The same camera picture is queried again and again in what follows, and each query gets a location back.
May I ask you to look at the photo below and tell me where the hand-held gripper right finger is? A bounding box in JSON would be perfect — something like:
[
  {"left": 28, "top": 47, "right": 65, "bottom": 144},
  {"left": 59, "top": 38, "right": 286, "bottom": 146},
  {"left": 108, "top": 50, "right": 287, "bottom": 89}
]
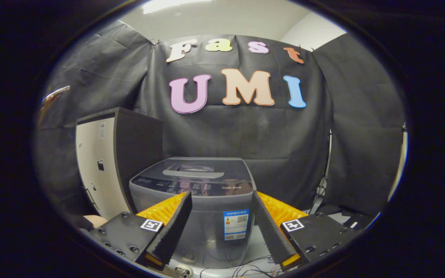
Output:
[{"left": 252, "top": 190, "right": 358, "bottom": 271}]

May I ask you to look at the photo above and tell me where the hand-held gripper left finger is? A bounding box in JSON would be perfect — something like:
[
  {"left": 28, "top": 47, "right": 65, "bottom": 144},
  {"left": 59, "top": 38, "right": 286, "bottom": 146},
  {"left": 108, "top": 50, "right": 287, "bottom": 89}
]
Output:
[{"left": 90, "top": 191, "right": 193, "bottom": 271}]

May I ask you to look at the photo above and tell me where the grey washing machine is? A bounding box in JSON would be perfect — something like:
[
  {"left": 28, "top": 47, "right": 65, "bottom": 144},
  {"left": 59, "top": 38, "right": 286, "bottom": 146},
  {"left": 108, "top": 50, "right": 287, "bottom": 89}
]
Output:
[{"left": 129, "top": 156, "right": 257, "bottom": 268}]

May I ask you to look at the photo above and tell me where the dark washing machine lid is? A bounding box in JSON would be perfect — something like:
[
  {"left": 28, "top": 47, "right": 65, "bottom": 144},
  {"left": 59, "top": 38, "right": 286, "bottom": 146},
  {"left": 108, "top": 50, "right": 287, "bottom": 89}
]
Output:
[{"left": 142, "top": 156, "right": 254, "bottom": 185}]

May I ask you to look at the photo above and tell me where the black floor case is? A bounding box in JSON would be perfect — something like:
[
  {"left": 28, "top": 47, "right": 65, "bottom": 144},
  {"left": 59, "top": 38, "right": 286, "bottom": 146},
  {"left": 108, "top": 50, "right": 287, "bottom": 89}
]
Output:
[{"left": 315, "top": 204, "right": 378, "bottom": 231}]

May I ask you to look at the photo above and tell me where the black light stand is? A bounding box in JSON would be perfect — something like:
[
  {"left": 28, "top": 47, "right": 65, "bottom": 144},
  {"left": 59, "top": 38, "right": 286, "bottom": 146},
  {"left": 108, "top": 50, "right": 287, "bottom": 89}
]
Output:
[{"left": 307, "top": 129, "right": 332, "bottom": 215}]

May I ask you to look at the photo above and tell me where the white cabinet with black sides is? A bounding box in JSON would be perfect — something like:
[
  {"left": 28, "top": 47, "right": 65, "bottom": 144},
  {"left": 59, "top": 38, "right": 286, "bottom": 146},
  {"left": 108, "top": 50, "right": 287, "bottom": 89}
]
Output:
[{"left": 75, "top": 107, "right": 164, "bottom": 221}]

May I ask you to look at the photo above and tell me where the black backdrop cloth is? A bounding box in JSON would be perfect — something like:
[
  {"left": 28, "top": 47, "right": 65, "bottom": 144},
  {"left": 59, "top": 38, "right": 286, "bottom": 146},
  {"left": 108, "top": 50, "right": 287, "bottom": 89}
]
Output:
[{"left": 35, "top": 19, "right": 406, "bottom": 217}]

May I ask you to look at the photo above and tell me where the white pole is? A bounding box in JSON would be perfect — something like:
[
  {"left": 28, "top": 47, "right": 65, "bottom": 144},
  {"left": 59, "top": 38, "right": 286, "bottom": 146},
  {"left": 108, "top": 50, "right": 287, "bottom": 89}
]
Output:
[{"left": 385, "top": 122, "right": 409, "bottom": 203}]

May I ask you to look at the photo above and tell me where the pale curved object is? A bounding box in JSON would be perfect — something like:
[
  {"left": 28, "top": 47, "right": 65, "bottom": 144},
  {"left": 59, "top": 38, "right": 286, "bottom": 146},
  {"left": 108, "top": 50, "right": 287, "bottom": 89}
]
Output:
[{"left": 39, "top": 85, "right": 71, "bottom": 124}]

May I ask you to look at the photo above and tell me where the bundle of thin floor cables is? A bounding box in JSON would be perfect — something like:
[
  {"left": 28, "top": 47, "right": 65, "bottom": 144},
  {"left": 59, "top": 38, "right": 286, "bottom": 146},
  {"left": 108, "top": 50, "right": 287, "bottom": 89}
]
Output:
[{"left": 199, "top": 251, "right": 285, "bottom": 278}]

